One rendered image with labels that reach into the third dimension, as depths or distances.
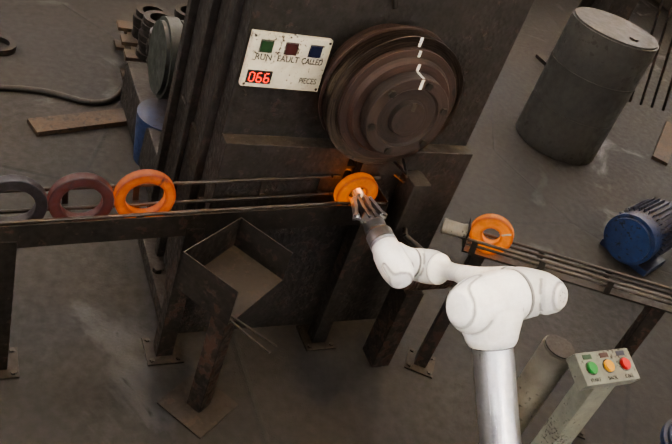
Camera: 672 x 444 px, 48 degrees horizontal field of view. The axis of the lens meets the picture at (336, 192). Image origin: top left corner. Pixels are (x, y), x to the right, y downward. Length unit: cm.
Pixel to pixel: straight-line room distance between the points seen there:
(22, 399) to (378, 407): 125
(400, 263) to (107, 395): 109
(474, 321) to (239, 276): 82
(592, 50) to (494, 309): 331
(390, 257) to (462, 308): 59
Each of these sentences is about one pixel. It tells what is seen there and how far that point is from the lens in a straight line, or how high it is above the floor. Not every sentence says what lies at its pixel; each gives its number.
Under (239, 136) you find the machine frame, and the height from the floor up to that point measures 87.
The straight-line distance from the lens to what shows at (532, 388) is 282.
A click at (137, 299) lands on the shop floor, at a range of 302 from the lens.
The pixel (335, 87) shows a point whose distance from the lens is 226.
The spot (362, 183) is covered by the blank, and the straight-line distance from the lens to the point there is 255.
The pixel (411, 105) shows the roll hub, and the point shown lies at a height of 117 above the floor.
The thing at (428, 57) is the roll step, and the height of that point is 129.
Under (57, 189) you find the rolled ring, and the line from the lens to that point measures 228.
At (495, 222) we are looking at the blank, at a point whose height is 77.
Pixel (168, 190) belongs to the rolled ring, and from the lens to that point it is 234.
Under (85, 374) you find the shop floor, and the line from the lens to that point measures 276.
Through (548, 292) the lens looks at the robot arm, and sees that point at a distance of 191.
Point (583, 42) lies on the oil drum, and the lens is 496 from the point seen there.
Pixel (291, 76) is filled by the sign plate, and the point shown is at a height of 111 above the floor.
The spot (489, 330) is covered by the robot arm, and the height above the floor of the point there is 102.
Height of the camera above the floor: 213
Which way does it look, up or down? 33 degrees down
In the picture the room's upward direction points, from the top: 20 degrees clockwise
